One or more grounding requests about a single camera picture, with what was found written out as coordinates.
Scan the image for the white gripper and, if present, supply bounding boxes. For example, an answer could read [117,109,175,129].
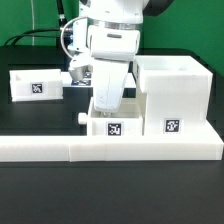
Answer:
[88,25,140,113]

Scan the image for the white drawer box with tag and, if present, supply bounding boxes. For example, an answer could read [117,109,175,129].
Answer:
[78,98,143,137]

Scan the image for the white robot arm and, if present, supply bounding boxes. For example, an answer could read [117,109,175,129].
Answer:
[81,0,174,113]

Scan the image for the white base tag plate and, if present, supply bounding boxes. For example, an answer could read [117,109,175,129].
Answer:
[61,72,136,88]

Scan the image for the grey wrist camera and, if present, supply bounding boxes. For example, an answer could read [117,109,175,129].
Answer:
[68,55,90,82]

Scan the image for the black cable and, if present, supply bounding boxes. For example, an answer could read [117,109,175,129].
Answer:
[2,0,89,61]

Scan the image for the white drawer cabinet frame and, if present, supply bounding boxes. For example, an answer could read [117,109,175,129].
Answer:
[134,55,215,135]

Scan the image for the white L-shaped obstacle wall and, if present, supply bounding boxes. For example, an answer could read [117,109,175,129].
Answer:
[0,134,224,162]

